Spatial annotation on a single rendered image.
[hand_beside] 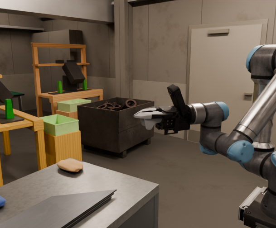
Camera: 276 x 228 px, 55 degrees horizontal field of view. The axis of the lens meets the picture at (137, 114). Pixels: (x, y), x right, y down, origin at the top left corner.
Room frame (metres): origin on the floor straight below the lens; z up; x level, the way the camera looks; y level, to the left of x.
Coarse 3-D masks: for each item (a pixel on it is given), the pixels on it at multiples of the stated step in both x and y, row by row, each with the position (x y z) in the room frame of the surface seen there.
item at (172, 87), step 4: (172, 84) 0.88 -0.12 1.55; (168, 88) 0.87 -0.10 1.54; (172, 88) 0.85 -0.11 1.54; (176, 88) 0.85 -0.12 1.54; (172, 92) 0.85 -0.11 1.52; (176, 92) 0.85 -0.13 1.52; (180, 92) 0.85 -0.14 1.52; (172, 96) 0.86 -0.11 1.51; (176, 96) 0.85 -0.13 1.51; (180, 96) 0.86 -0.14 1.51; (172, 100) 0.89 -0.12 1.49; (176, 100) 0.86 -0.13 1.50; (180, 100) 0.86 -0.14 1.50; (176, 104) 0.88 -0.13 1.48; (180, 104) 0.86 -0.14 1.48; (184, 104) 0.87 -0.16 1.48; (180, 108) 0.87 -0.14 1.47; (184, 108) 0.87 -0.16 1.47; (180, 112) 0.88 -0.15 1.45; (184, 112) 0.88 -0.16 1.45
